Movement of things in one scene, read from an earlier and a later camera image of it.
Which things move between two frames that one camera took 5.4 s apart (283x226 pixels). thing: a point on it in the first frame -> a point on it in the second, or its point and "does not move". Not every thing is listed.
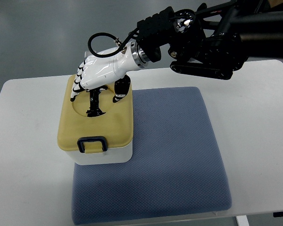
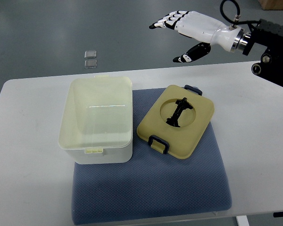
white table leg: x=242 y=220 does not move
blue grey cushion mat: x=175 y=168 does not move
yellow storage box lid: x=78 y=131 -> x=177 y=121
